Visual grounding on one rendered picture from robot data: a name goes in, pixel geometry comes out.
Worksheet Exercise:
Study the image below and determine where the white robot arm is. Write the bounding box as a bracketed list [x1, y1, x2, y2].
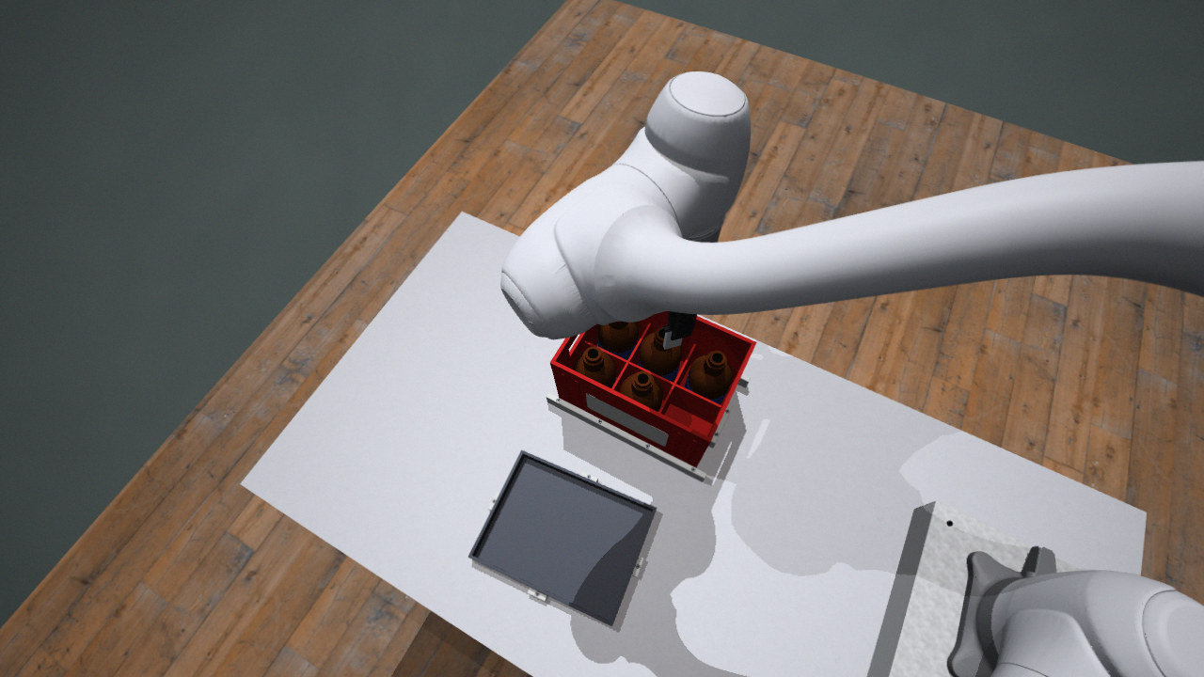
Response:
[500, 71, 1204, 677]

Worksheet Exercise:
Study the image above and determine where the brown glass bottle with blue label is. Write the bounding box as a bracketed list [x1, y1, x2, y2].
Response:
[638, 326, 681, 382]

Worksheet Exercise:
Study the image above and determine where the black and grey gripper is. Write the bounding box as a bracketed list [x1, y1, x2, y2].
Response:
[663, 311, 697, 351]

